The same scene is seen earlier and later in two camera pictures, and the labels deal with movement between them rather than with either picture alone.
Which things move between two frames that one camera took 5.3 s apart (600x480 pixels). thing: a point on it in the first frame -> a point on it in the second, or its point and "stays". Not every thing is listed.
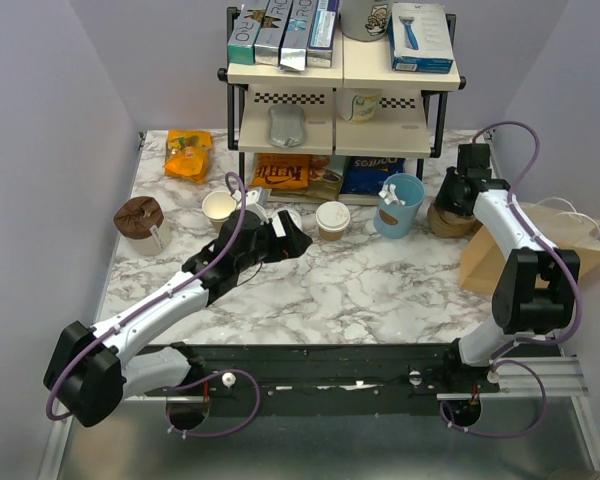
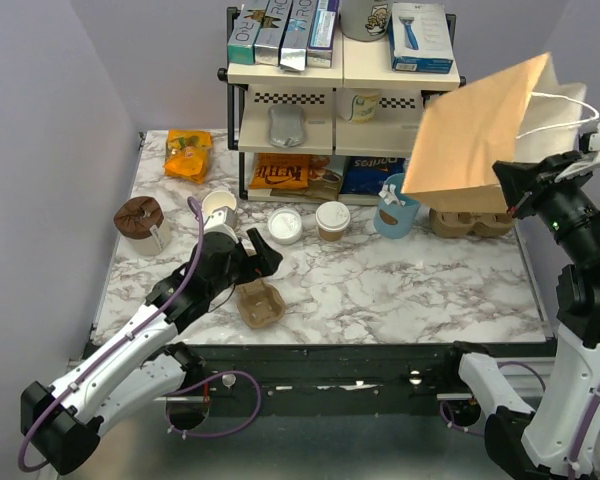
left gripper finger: x=291 y=239 -> x=267 y=257
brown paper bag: x=482 y=262 -> x=518 y=114
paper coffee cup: x=218 y=206 stays
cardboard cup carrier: x=448 y=224 stays
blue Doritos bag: x=367 y=174 stays
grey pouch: x=286 y=123 stays
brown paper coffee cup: x=331 y=236 stays
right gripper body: x=447 y=196 -> x=562 y=200
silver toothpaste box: x=266 y=47 stays
